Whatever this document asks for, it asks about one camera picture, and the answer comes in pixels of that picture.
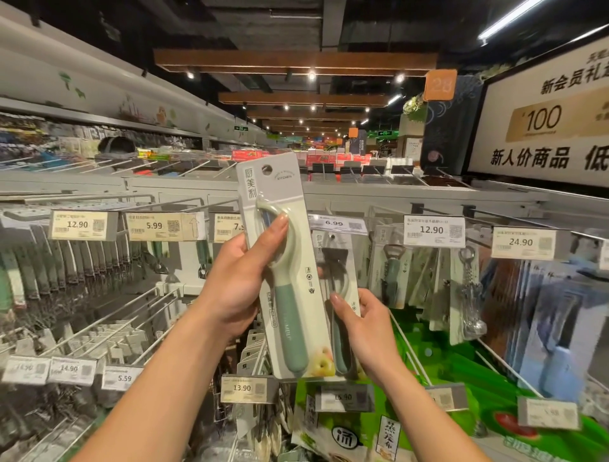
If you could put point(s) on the person's left hand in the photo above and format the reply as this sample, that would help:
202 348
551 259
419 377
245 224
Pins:
238 286

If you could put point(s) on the person's right hand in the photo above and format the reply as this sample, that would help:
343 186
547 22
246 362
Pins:
371 338

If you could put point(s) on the green peeler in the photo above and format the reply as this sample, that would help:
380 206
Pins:
341 271

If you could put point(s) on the metal corkscrew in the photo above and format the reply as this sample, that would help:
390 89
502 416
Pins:
471 290

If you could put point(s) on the kitchen tools display rack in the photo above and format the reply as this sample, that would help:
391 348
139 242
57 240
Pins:
428 195

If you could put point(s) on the group of green packets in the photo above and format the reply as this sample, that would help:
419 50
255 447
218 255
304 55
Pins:
466 381

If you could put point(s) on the rows of hanging utensil packets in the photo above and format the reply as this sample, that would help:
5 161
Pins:
86 286

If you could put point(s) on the blue card packets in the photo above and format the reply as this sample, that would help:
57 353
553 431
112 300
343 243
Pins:
561 324

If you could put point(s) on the black chalkboard pillar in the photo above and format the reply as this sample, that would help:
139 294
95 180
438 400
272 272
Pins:
452 129

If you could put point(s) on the white promo sign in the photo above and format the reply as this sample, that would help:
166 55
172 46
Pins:
514 152

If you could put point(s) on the green foliage ceiling decor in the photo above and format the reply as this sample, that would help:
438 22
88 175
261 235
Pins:
415 107

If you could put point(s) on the orange aisle number sign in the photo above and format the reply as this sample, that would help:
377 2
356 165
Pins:
440 85

